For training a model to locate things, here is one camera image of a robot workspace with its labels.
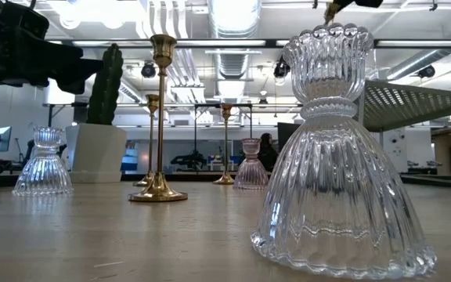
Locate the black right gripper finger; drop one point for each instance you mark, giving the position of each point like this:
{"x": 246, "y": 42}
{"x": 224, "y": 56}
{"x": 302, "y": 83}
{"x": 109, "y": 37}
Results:
{"x": 358, "y": 2}

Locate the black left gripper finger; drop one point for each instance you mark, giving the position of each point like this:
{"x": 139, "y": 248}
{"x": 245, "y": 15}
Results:
{"x": 45, "y": 58}
{"x": 78, "y": 76}

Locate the clear glass candle holder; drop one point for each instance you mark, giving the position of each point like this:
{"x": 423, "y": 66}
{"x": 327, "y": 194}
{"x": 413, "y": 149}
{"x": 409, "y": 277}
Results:
{"x": 43, "y": 172}
{"x": 335, "y": 176}

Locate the pink glass candle holder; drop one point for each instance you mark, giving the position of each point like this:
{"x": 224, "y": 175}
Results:
{"x": 251, "y": 172}

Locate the black background robot arm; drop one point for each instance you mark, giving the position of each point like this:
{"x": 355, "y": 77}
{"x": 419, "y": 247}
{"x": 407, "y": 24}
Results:
{"x": 189, "y": 160}

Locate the green cactus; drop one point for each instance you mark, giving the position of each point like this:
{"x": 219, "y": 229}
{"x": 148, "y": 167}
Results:
{"x": 106, "y": 90}

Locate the black ceiling spotlight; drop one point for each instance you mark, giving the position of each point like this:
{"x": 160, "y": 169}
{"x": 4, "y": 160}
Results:
{"x": 427, "y": 71}
{"x": 148, "y": 70}
{"x": 281, "y": 68}

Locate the white hexagonal plant pot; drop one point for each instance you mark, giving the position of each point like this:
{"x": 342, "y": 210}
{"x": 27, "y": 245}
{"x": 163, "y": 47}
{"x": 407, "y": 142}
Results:
{"x": 96, "y": 152}

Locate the black overhead light beam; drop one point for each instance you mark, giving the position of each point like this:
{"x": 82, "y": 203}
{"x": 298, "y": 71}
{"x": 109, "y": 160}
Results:
{"x": 272, "y": 43}

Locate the blue storage bin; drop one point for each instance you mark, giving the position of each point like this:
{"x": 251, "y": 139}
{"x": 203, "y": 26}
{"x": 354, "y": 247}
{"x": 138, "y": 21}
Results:
{"x": 130, "y": 162}

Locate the green perforated metal shelf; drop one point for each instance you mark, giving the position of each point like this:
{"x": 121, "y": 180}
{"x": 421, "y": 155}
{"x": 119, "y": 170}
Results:
{"x": 413, "y": 105}

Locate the black screen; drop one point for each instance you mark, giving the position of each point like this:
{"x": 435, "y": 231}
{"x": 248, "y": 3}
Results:
{"x": 287, "y": 135}

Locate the white cabinet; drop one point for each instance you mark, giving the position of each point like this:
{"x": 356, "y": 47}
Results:
{"x": 395, "y": 156}

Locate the person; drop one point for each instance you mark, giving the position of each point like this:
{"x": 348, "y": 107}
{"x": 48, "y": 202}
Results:
{"x": 268, "y": 154}

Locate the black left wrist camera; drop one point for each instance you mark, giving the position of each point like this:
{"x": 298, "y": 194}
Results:
{"x": 10, "y": 19}

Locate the silver ceiling air duct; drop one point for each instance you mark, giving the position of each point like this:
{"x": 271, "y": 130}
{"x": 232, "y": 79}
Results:
{"x": 233, "y": 19}

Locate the black background frame stand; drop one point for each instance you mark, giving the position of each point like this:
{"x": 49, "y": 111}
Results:
{"x": 206, "y": 105}

